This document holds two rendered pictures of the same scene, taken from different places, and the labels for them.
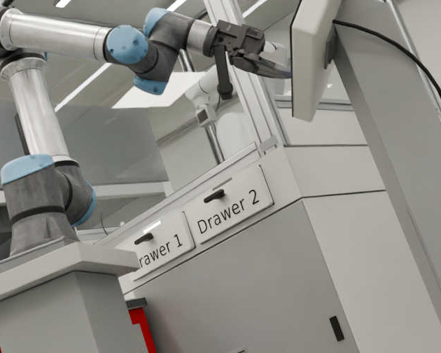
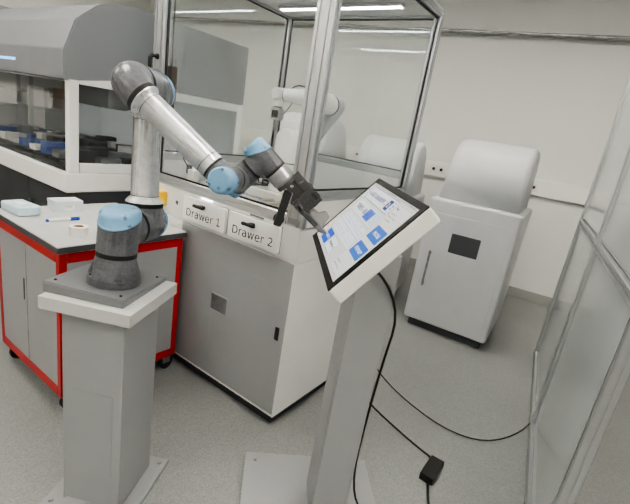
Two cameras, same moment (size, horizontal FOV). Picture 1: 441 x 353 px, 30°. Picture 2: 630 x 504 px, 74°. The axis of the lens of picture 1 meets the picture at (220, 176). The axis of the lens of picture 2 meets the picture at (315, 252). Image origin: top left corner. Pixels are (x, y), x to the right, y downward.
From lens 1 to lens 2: 103 cm
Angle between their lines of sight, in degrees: 32
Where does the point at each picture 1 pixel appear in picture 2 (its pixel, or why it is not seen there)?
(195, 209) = (235, 217)
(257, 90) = not seen: hidden behind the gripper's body
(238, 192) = (262, 231)
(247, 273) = (246, 270)
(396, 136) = (355, 338)
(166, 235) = (212, 214)
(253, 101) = not seen: hidden behind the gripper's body
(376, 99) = (357, 313)
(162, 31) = (256, 163)
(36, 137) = (138, 177)
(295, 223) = (284, 272)
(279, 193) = (284, 251)
